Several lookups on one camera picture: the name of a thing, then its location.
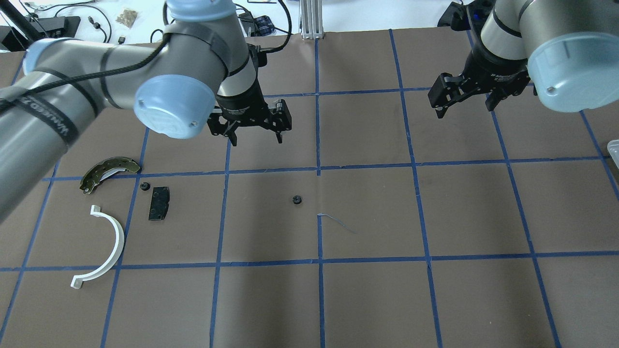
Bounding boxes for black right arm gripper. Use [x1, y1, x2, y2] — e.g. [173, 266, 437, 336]
[427, 43, 531, 119]

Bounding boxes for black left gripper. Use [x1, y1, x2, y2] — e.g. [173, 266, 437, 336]
[207, 86, 293, 147]

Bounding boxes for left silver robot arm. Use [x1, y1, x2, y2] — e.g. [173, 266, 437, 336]
[0, 0, 293, 220]

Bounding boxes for black brake pad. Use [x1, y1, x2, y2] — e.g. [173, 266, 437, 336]
[148, 187, 170, 221]

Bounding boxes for brown paper table mat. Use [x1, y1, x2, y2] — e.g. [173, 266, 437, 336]
[1, 28, 618, 348]

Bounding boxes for green curved brake shoe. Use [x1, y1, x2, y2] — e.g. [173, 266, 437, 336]
[79, 156, 142, 195]

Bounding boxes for white curved plastic clamp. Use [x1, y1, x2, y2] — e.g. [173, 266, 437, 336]
[71, 205, 125, 290]

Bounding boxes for aluminium frame post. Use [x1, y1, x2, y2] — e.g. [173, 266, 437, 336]
[299, 0, 324, 40]

